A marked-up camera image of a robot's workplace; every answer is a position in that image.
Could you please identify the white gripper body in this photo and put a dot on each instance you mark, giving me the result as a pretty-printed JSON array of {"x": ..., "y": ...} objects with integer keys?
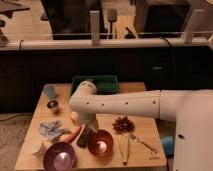
[{"x": 88, "y": 119}]

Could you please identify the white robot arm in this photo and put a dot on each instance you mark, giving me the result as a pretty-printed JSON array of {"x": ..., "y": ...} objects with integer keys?
[{"x": 191, "y": 110}]

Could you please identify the red bowl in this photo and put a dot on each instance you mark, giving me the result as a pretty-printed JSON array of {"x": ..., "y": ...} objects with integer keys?
[{"x": 100, "y": 135}]

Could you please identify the purple bowl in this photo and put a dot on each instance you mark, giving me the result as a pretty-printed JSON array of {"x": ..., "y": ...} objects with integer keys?
[{"x": 59, "y": 157}]

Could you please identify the orange fruit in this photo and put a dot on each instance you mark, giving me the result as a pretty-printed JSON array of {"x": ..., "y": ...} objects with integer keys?
[{"x": 74, "y": 117}]

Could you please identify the orange carrot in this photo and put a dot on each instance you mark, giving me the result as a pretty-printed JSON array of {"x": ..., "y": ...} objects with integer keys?
[{"x": 73, "y": 135}]

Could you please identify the white egg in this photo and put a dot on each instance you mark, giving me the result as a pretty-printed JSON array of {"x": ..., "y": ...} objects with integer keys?
[{"x": 101, "y": 146}]

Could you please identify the bunch of dark grapes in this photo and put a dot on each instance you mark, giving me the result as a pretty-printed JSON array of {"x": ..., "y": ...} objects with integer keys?
[{"x": 123, "y": 125}]

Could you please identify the blue white cloth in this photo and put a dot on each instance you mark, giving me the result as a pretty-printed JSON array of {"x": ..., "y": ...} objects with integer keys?
[{"x": 52, "y": 130}]

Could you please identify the yellow banana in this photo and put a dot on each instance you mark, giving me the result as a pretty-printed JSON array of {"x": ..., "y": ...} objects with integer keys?
[{"x": 123, "y": 142}]

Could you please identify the small metal cup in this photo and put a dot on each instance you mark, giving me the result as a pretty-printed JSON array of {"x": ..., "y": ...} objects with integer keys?
[{"x": 53, "y": 106}]

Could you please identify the green tray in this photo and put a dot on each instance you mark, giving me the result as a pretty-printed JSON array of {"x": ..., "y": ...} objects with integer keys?
[{"x": 105, "y": 84}]

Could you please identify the light blue cup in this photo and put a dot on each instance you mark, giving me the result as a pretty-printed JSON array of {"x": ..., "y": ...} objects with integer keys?
[{"x": 49, "y": 90}]

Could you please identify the metal fork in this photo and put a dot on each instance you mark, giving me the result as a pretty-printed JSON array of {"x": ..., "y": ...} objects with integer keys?
[{"x": 135, "y": 138}]

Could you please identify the white cup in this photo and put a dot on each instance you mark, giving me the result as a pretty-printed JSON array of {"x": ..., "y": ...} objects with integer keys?
[{"x": 34, "y": 145}]

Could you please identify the blue ball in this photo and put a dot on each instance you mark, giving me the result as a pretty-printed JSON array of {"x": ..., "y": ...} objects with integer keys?
[{"x": 168, "y": 145}]

